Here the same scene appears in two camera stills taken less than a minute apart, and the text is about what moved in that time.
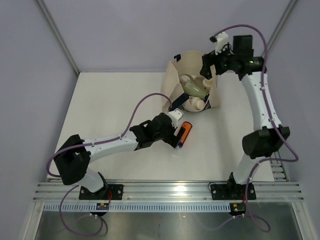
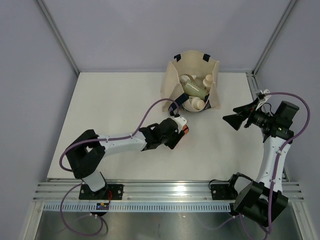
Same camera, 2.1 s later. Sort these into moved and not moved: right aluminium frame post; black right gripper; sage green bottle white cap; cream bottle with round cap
Moved: black right gripper
Not moved: sage green bottle white cap; right aluminium frame post; cream bottle with round cap
